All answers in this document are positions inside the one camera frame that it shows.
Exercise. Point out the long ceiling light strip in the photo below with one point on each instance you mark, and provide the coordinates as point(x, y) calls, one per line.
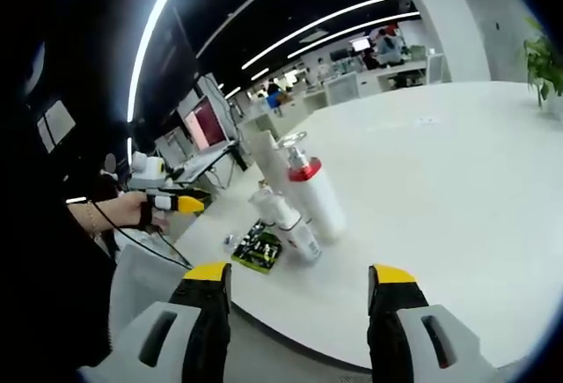
point(352, 31)
point(147, 35)
point(334, 15)

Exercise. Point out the potted green plant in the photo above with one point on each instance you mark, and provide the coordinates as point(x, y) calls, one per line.
point(543, 66)

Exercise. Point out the pink red monitor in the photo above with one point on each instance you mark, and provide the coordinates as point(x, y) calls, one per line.
point(206, 125)

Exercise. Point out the person's left hand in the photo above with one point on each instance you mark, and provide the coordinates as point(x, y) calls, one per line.
point(125, 211)

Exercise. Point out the white square ceiling panel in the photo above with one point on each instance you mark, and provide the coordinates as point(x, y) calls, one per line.
point(56, 125)

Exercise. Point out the red collar skincare pump bottle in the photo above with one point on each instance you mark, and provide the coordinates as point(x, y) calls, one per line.
point(321, 207)

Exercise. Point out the bright wall screen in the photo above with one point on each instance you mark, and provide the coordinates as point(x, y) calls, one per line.
point(360, 44)

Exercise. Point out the grey tilted desk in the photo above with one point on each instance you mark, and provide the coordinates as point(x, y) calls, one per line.
point(202, 163)

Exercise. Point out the white skincare bottle clear cap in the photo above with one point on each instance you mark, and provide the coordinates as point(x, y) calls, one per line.
point(303, 237)

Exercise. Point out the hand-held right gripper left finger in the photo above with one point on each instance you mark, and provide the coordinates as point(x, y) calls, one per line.
point(206, 334)

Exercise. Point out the white cabinet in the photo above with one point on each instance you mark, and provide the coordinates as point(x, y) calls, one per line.
point(342, 89)

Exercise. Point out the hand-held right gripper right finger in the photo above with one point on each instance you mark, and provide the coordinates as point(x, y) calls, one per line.
point(391, 339)

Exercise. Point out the small clear skincare sachet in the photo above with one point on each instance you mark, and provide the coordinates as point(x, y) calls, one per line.
point(231, 243)

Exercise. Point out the white mesh office chair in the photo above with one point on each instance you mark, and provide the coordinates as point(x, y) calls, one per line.
point(141, 277)

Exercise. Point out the white skincare tube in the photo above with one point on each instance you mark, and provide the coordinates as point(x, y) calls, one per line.
point(268, 158)

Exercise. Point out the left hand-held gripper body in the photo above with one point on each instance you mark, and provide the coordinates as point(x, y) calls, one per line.
point(147, 171)

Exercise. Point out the green silver skincare sachet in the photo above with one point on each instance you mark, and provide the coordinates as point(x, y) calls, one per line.
point(259, 256)

